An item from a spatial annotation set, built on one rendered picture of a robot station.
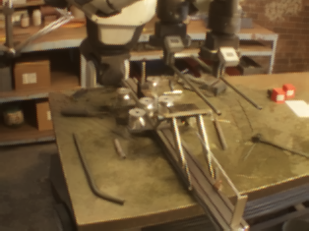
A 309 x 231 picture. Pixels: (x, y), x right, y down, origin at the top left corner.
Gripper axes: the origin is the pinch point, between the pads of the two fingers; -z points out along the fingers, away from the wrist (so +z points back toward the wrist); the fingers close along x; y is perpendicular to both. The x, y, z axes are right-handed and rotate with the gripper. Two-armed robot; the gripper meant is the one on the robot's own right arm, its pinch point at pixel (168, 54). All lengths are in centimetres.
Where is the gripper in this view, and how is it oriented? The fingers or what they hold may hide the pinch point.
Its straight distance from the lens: 107.2
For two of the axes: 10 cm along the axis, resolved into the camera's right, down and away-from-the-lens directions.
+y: -3.1, -4.5, 8.3
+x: 9.5, -0.9, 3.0
